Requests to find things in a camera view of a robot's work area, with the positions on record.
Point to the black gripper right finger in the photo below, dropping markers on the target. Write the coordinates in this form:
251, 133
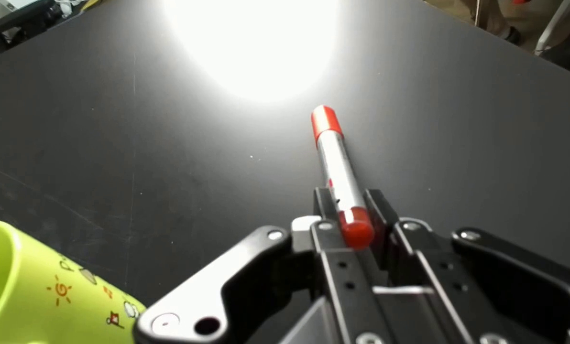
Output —
488, 274

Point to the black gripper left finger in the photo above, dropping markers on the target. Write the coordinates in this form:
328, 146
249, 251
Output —
335, 288

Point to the red capped marker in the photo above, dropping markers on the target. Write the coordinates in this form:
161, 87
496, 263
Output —
339, 167

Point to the yellow-green ceramic mug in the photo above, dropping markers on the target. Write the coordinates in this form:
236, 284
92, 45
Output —
18, 299

